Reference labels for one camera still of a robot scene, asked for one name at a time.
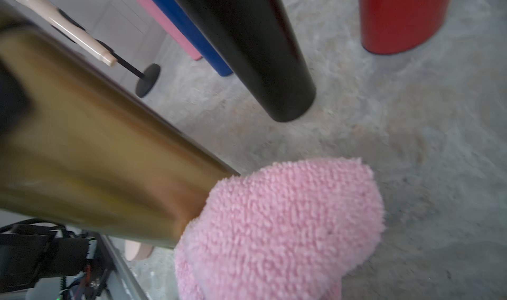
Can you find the red thermos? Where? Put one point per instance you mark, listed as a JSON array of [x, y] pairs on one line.
[[395, 26]]

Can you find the blue thermos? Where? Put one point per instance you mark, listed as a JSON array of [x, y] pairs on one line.
[[175, 14]]

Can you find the pink oval soap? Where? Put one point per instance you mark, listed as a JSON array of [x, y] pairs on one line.
[[136, 251]]

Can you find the pink cloth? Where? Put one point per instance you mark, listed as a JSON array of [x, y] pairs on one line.
[[291, 230]]

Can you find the pink thermos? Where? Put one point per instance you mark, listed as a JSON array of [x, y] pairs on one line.
[[155, 12]]

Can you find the beige microphone on black stand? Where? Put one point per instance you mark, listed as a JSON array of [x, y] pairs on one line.
[[61, 22]]

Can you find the gold thermos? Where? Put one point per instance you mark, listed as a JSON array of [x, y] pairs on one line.
[[77, 149]]

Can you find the black thermos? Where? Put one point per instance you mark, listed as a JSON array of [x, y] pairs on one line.
[[257, 41]]

